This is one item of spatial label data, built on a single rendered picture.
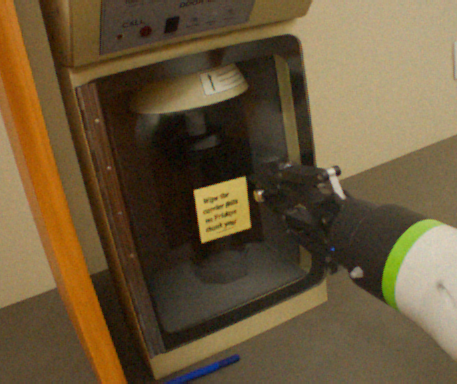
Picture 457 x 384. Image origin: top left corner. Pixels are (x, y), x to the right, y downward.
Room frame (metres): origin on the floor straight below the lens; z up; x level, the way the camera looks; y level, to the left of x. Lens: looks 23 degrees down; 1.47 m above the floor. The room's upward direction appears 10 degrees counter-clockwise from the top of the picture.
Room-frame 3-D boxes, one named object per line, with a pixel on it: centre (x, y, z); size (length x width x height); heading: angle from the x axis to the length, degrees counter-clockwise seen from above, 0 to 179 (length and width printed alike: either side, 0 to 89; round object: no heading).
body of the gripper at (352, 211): (0.49, -0.12, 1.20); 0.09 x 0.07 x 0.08; 24
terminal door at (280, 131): (0.66, 0.01, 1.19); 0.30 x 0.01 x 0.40; 114
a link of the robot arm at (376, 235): (0.43, -0.15, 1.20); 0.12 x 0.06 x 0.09; 114
